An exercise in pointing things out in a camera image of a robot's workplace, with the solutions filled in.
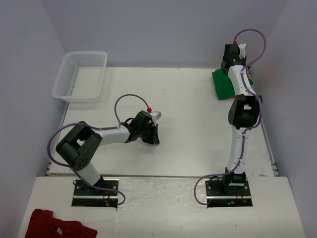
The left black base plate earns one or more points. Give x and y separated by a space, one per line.
85 196

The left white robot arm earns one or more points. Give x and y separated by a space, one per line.
78 147

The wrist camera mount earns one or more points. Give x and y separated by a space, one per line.
242 49
156 115

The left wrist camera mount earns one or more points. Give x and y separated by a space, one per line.
156 115

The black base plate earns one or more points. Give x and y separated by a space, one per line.
85 196
232 196

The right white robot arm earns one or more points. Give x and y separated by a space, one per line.
243 114

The white plastic basket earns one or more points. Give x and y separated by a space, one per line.
80 77

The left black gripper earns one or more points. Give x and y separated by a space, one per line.
153 138

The folded orange t-shirt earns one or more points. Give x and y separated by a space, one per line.
234 95

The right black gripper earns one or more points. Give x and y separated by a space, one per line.
245 59

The dark red t-shirt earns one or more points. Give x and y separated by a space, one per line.
42 224

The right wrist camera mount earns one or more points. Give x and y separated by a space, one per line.
242 49

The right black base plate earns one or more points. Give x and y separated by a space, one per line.
232 196

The green t-shirt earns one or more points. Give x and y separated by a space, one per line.
223 85

